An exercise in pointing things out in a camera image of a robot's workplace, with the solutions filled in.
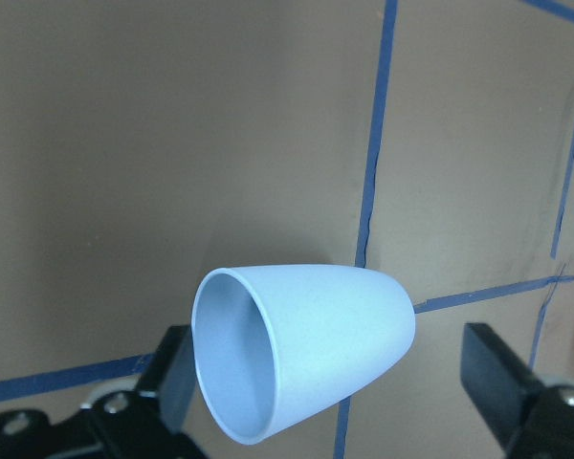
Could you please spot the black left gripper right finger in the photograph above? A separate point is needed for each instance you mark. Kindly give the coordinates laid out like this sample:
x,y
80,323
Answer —
x,y
529,416

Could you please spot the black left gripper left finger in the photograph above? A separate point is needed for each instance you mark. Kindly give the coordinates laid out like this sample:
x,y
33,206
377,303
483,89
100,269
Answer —
x,y
145,421

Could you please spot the light blue plastic cup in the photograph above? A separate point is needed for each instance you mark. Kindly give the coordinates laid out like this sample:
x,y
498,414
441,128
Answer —
x,y
275,345

